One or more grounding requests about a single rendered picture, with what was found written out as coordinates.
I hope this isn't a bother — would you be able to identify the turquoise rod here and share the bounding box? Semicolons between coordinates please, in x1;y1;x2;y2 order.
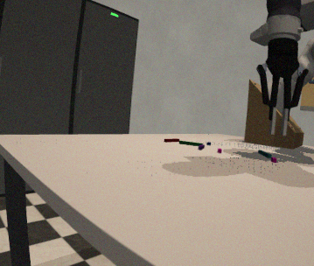
258;150;272;158

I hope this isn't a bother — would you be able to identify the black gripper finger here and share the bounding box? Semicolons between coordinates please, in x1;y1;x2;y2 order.
256;61;282;135
281;63;309;136

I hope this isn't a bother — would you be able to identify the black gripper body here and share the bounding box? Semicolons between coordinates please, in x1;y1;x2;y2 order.
266;38;299;79

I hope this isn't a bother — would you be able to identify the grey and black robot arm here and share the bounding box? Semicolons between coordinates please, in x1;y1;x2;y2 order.
250;0;314;113

